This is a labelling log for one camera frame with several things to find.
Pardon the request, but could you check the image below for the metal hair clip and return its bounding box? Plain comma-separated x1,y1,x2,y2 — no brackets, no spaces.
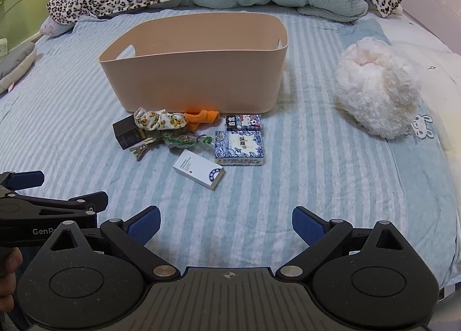
129,137,167,162

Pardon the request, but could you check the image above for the green checked quilt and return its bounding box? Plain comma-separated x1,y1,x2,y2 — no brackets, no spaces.
144,0,369,23

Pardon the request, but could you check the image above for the beige plastic storage basket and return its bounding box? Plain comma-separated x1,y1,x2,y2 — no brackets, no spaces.
98,11,290,114

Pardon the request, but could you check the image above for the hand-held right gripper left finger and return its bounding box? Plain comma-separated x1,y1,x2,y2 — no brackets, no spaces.
42,206,181,284

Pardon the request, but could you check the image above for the blue striped bed sheet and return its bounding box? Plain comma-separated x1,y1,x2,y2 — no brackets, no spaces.
0,8,461,290

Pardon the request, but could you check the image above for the orange cloth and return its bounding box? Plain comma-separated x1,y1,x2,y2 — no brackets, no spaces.
184,109,221,133

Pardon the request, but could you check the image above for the cartoon print small box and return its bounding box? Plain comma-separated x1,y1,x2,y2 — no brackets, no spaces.
225,114,263,133

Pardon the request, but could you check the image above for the floral fabric scrunchie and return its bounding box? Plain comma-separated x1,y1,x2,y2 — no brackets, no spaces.
133,107,190,133

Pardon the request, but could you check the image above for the blue white tissue pack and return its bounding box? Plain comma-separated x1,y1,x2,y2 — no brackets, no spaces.
214,130,264,167

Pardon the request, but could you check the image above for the green snack packet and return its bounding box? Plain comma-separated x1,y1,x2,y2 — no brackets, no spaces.
160,131,213,152

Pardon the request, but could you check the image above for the white carton box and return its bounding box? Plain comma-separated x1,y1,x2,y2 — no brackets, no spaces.
172,148,226,192

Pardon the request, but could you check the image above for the pink cloth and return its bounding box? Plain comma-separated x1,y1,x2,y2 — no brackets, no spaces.
39,22,73,37

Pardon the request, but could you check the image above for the dark brown small box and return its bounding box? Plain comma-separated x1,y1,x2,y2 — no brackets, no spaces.
112,116,149,148

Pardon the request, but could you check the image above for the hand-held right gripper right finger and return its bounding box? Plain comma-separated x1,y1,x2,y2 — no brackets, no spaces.
276,206,409,281

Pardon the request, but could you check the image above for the person's left hand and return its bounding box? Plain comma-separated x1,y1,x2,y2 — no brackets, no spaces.
0,247,24,314

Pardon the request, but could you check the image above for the white fluffy plush toy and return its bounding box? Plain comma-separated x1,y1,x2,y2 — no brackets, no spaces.
334,37,423,140

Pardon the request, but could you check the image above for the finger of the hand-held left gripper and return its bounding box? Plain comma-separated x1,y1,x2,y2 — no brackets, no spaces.
0,191,109,222
0,170,45,198

